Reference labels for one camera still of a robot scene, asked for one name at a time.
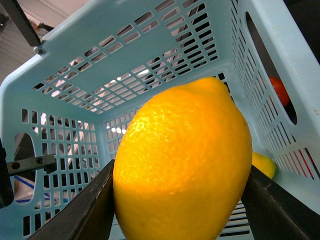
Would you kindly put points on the yellow lemon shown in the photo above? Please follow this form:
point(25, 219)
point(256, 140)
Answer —
point(182, 165)
point(264, 164)

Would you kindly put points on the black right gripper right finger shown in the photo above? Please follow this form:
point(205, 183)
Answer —
point(275, 214)

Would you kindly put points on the orange persimmon with leaf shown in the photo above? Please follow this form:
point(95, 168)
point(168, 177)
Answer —
point(280, 90)

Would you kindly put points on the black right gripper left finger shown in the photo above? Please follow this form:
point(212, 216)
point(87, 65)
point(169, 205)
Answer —
point(89, 216)

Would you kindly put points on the light blue shopping basket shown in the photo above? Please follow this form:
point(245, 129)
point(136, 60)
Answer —
point(76, 97)

